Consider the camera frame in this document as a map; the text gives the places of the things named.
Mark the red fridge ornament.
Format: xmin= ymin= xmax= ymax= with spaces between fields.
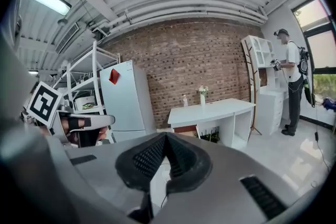
xmin=108 ymin=68 xmax=121 ymax=85

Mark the white refrigerator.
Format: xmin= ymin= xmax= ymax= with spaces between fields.
xmin=99 ymin=59 xmax=158 ymax=143

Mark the large window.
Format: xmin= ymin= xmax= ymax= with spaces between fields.
xmin=291 ymin=0 xmax=336 ymax=131

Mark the purple bundle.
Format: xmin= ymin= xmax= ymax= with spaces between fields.
xmin=322 ymin=98 xmax=336 ymax=113

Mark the ceiling air vent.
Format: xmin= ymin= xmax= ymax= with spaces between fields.
xmin=54 ymin=22 xmax=80 ymax=55

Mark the person's white shirt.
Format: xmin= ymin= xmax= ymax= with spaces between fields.
xmin=0 ymin=28 xmax=37 ymax=124

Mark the black cable with adapter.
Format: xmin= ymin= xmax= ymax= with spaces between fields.
xmin=313 ymin=102 xmax=332 ymax=174

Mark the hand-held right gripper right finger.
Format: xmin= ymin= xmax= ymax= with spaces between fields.
xmin=157 ymin=132 xmax=312 ymax=224

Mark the wooden coat rack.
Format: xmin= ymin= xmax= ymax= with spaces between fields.
xmin=244 ymin=38 xmax=263 ymax=136

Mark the white desk with drawer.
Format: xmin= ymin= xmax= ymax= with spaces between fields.
xmin=167 ymin=98 xmax=257 ymax=151

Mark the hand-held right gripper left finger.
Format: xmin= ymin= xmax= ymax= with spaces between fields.
xmin=62 ymin=132 xmax=169 ymax=221

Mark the person's left hand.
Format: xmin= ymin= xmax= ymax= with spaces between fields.
xmin=68 ymin=126 xmax=109 ymax=147

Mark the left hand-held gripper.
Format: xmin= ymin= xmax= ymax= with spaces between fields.
xmin=26 ymin=81 xmax=116 ymax=144

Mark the white metal shelf rack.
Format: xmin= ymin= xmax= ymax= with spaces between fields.
xmin=51 ymin=40 xmax=121 ymax=145

